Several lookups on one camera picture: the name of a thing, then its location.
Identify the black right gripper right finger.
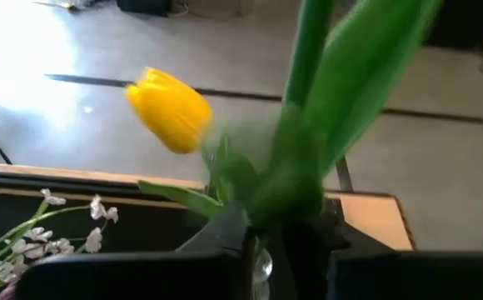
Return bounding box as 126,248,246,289
282,198,483,300

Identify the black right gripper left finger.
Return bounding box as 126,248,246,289
16,207,254,300

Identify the white artificial flower spray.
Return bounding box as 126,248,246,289
0,187,120,300

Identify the dark red artificial tulip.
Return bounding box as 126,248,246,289
0,282,18,300

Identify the yellow artificial tulip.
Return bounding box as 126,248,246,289
245,0,445,234
124,66,259,222

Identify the clear faceted glass vase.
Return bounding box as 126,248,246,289
251,239,274,300

